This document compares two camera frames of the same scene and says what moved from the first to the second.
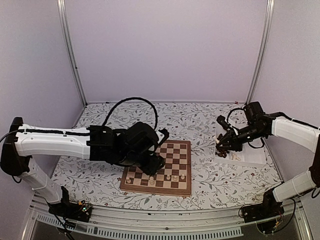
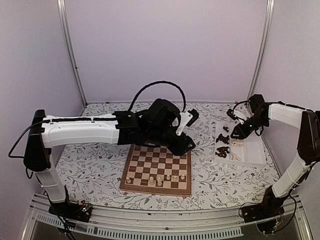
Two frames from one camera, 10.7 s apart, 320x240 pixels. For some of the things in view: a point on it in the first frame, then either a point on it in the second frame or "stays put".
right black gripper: [235, 145] -> [243, 133]
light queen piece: [151, 181] stays put
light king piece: [217, 141] -> [159, 184]
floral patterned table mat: [213, 185] stays put
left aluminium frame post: [63, 16] stays put
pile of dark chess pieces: [221, 152] stays put
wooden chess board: [175, 177] stays put
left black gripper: [154, 167] -> [181, 148]
